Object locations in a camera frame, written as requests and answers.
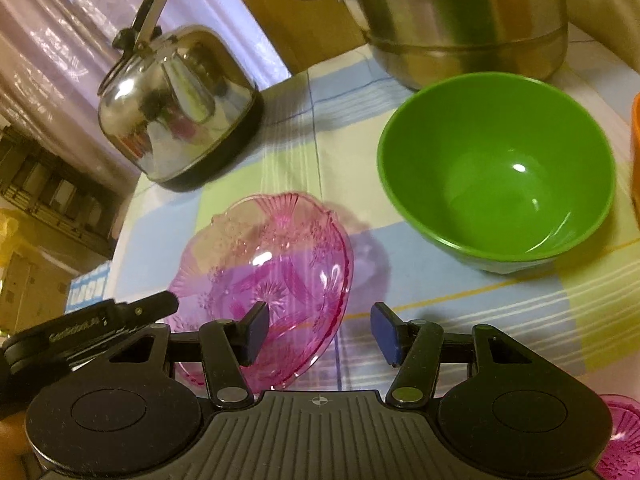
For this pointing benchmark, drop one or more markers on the green plastic bowl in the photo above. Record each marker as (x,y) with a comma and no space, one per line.
(500,185)

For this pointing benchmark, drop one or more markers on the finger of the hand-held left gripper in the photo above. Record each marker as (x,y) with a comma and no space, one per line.
(155,306)

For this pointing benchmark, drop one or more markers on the dark storage shelf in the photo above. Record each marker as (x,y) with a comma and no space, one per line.
(50,195)

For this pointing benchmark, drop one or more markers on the wooden panel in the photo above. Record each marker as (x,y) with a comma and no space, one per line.
(310,20)

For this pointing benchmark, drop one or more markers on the stainless steel kettle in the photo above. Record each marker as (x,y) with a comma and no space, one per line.
(175,110)

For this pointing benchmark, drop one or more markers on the stainless steel steamer pot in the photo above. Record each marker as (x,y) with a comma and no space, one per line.
(465,25)

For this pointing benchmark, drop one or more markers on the orange plastic bowl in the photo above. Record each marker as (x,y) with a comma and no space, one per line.
(636,150)

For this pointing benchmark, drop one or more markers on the pink glass bowl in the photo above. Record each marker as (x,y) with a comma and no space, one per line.
(290,260)
(625,435)

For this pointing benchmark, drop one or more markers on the checked tablecloth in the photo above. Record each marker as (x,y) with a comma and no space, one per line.
(325,160)

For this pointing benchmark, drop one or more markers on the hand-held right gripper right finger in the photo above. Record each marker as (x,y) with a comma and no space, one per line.
(385,332)

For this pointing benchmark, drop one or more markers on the sheer pink curtain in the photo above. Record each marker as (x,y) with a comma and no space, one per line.
(75,35)

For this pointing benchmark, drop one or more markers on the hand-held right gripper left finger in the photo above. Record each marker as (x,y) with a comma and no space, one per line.
(257,327)

